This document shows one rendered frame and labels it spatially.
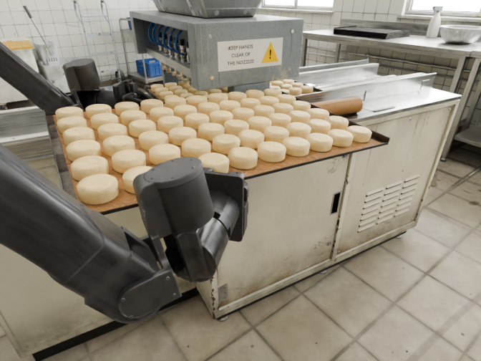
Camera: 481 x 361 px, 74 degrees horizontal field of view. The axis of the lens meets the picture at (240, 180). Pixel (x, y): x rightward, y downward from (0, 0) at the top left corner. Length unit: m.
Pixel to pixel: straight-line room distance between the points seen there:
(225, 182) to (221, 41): 0.54
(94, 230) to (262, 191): 0.88
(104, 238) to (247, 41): 0.71
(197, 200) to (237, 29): 0.65
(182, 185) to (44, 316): 1.16
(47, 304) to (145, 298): 1.06
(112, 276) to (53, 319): 1.13
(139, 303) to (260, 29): 0.76
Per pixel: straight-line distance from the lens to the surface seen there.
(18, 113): 1.34
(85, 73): 0.86
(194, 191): 0.30
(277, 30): 0.96
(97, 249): 0.30
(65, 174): 0.54
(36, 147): 1.06
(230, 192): 0.41
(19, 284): 1.31
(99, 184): 0.46
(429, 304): 1.81
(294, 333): 1.52
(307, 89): 1.32
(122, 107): 0.75
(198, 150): 0.54
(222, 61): 0.89
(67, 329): 1.49
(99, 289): 0.32
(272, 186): 1.15
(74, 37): 5.39
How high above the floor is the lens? 1.24
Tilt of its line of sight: 30 degrees down
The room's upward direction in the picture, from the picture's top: straight up
